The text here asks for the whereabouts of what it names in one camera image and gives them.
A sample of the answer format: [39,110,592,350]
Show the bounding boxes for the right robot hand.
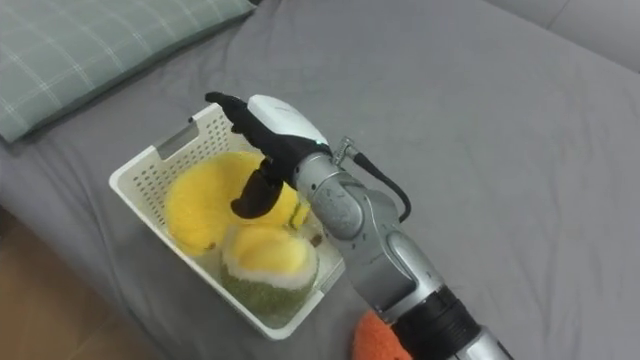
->
[204,91,334,220]

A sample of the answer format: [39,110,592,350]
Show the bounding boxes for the yellow banana soft toy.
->
[164,151,311,258]

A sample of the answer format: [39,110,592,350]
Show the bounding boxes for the green durian soft toy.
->
[220,224,320,323]

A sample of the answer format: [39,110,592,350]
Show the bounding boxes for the white perforated plastic basket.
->
[108,102,346,341]

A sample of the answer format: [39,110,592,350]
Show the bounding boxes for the grey bed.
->
[0,0,640,360]

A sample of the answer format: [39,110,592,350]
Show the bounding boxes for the green checked pillow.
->
[0,0,257,145]

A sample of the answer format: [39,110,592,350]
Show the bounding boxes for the orange soft toy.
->
[351,309,414,360]

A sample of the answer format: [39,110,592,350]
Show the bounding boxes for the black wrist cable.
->
[332,136,413,224]

